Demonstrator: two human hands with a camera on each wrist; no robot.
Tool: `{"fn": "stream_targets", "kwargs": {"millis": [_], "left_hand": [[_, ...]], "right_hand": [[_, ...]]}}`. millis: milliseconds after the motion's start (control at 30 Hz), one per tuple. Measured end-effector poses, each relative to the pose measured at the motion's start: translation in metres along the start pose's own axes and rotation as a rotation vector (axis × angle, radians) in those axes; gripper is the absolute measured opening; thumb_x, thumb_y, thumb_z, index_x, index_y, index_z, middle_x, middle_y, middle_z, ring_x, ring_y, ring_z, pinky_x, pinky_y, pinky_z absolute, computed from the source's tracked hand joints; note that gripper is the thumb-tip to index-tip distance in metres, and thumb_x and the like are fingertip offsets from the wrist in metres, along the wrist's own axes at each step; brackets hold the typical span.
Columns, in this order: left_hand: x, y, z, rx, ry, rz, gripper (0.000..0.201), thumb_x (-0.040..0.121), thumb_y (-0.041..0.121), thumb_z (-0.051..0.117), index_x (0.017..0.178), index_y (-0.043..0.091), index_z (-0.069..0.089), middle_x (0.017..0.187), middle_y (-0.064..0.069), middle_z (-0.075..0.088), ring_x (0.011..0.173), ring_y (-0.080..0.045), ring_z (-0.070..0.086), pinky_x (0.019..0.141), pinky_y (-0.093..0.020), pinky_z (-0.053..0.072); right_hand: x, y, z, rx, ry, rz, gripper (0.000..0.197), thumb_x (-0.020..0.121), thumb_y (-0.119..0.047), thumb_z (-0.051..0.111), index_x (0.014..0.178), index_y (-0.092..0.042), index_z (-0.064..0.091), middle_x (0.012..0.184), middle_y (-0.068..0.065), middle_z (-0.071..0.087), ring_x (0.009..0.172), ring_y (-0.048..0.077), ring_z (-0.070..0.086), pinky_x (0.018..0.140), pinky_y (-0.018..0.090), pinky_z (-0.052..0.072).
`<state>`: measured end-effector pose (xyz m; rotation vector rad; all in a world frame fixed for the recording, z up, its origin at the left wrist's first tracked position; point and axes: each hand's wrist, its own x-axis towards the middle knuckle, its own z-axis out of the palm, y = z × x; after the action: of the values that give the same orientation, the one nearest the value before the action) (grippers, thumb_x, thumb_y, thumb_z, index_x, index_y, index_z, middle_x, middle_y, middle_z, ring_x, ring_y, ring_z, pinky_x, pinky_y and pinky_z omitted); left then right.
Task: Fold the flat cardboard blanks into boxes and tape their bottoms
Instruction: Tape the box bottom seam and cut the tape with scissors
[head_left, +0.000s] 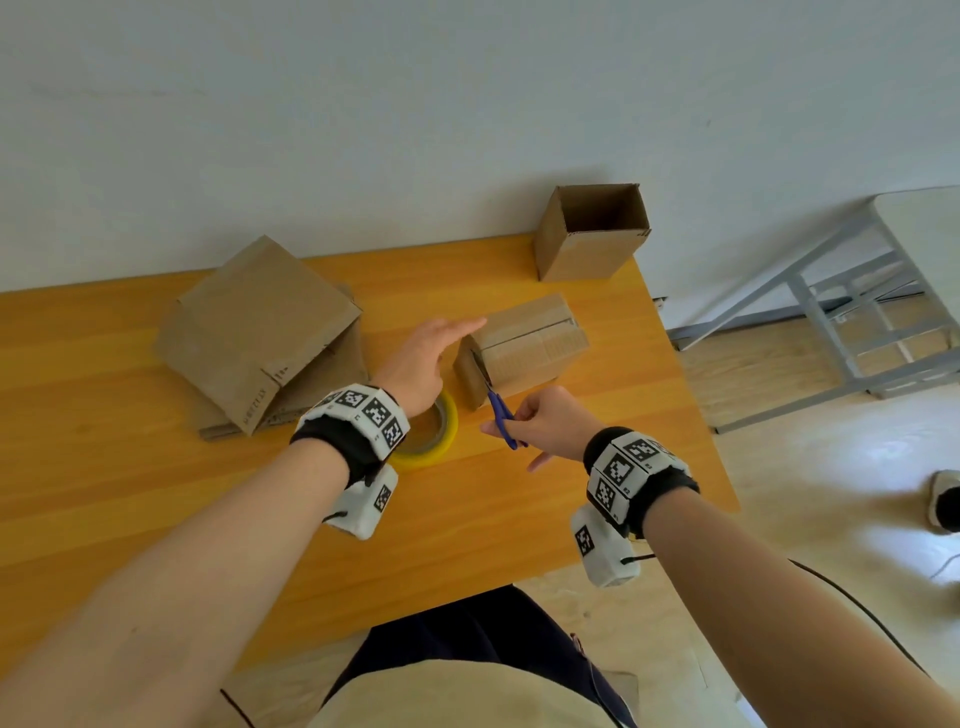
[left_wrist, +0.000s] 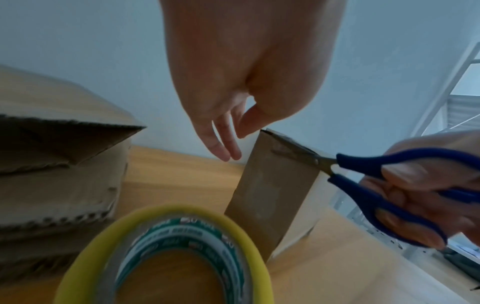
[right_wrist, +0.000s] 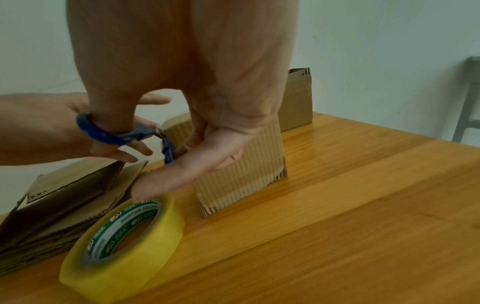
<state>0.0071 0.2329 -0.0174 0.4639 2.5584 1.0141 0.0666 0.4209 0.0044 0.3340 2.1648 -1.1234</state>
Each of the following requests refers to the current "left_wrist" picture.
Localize brown cardboard paper box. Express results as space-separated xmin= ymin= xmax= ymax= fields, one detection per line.
xmin=223 ymin=128 xmax=335 ymax=263

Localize person's right hand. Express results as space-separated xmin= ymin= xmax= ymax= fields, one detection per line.
xmin=359 ymin=129 xmax=480 ymax=249

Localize blue-handled scissors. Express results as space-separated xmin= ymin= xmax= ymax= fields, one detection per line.
xmin=269 ymin=138 xmax=480 ymax=249

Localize person's left hand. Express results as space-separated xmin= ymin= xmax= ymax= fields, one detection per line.
xmin=159 ymin=0 xmax=348 ymax=163

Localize yellow tape roll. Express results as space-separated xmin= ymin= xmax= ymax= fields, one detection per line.
xmin=52 ymin=203 xmax=272 ymax=304

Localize stack of cardboard boxes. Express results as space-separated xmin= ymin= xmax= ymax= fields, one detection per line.
xmin=0 ymin=63 xmax=148 ymax=286

